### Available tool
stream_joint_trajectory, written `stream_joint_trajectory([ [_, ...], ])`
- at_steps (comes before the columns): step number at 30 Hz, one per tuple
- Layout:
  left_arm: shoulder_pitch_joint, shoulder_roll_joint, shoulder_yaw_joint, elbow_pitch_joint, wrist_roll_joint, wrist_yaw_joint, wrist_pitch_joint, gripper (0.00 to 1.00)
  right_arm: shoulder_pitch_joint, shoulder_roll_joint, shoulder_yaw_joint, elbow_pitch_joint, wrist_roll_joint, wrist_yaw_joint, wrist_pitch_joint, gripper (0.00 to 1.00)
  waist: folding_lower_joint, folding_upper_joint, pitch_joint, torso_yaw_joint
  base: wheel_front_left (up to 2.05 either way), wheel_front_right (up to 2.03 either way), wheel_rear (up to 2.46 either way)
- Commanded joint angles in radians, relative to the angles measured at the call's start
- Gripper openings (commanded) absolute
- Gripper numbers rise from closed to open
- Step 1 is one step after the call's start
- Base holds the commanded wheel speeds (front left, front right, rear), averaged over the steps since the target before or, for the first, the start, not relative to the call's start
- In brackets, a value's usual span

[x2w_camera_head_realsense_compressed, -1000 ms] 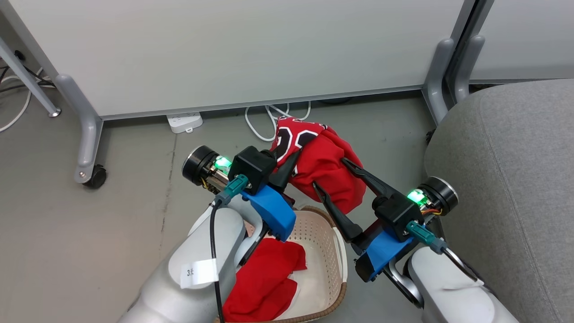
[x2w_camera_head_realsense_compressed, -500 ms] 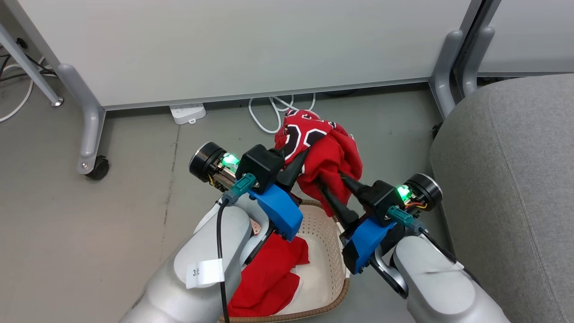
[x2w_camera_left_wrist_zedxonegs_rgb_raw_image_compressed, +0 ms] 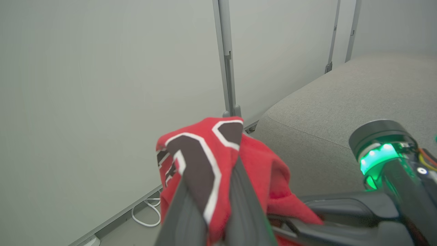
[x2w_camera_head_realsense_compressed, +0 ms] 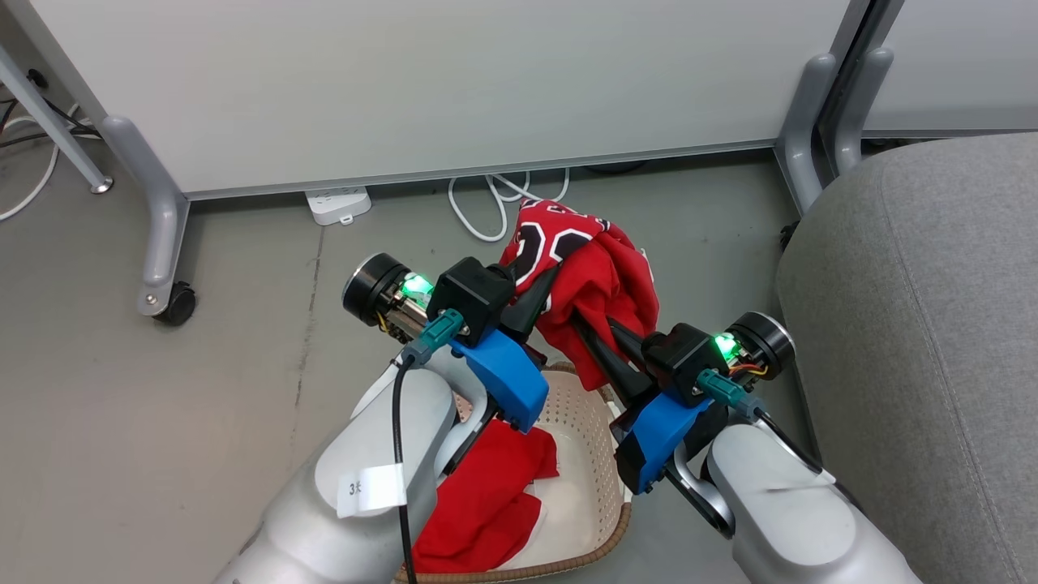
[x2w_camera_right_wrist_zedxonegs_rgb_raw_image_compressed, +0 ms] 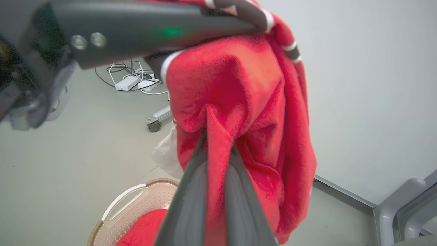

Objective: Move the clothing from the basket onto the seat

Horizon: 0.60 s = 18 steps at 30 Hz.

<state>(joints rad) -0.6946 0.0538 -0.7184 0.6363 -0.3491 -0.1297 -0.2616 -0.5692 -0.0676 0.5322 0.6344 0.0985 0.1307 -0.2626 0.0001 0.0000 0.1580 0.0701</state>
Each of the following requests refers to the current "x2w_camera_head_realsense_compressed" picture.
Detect teal cable connector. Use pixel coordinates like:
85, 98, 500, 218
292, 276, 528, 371
401, 309, 466, 367
697, 368, 765, 421

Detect black floor cables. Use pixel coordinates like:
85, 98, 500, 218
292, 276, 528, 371
0, 70, 103, 150

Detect white paper label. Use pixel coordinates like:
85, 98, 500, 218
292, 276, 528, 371
336, 463, 407, 519

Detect grey fabric sofa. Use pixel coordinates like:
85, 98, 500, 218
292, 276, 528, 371
775, 131, 1038, 584

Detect white power strip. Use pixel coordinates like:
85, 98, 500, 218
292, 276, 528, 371
304, 186, 373, 227

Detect slanted grey metal leg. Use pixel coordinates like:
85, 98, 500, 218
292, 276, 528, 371
0, 42, 115, 195

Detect red basketball jersey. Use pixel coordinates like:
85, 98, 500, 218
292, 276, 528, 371
498, 198, 661, 392

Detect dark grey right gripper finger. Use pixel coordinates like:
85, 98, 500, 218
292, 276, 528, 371
571, 316, 656, 408
607, 318, 667, 363

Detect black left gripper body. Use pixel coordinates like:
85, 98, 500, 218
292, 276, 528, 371
342, 252, 517, 350

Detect teal left cable connector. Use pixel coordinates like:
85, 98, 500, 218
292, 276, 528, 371
401, 309, 466, 367

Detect looped white power cable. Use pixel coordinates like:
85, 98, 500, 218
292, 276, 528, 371
448, 167, 571, 243

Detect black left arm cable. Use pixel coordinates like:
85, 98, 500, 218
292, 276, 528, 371
392, 355, 419, 584

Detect large white partition panel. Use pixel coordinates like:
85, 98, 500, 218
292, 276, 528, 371
0, 0, 875, 201

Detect grey partition leg with caster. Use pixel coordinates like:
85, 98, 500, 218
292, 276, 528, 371
98, 114, 198, 328

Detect plain red garment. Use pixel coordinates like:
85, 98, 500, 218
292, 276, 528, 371
412, 418, 560, 575

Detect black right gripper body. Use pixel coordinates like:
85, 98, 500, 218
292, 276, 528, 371
641, 311, 796, 408

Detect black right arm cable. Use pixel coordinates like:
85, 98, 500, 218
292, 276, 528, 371
753, 408, 862, 508

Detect thin white floor cable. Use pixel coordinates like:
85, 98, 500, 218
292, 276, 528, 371
0, 104, 82, 222

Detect teal right cable connector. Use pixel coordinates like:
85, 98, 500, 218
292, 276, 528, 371
697, 368, 765, 421

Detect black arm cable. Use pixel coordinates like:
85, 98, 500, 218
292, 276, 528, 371
392, 355, 419, 584
753, 408, 862, 508

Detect narrow white partition panel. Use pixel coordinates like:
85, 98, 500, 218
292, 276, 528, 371
860, 0, 1038, 139

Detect beige perforated laundry basket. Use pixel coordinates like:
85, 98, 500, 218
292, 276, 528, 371
394, 361, 634, 584

